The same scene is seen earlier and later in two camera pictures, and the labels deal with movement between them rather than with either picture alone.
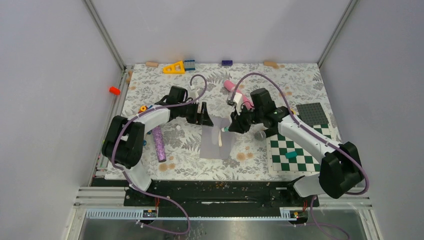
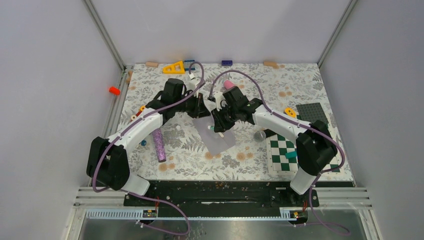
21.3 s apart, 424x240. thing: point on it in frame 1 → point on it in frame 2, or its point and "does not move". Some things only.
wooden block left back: x=152 y=64 does not move
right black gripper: x=237 y=126 → x=220 y=125
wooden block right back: x=271 y=63 does not move
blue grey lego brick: x=189 y=65 does not move
